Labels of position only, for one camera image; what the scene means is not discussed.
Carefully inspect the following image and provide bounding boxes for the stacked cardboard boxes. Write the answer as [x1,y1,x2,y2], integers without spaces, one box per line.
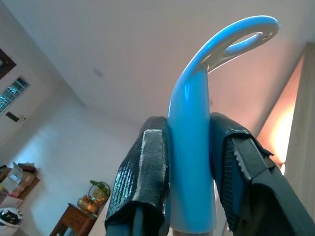
[0,161,40,207]

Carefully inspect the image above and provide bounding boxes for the brown wooden side table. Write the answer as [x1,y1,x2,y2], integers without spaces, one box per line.
[50,203,99,236]

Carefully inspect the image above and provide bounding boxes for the dark wall switch box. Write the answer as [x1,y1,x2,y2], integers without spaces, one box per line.
[5,111,27,122]

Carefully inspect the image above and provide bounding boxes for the louvred glass window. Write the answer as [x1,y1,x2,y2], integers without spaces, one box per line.
[0,76,32,115]

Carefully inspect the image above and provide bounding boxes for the dark wooden frame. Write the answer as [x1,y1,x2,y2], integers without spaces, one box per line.
[0,48,17,80]

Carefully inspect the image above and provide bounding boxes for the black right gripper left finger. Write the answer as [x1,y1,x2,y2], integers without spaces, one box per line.
[104,116,172,236]

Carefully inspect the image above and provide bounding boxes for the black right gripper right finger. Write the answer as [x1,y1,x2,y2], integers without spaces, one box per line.
[209,112,315,236]

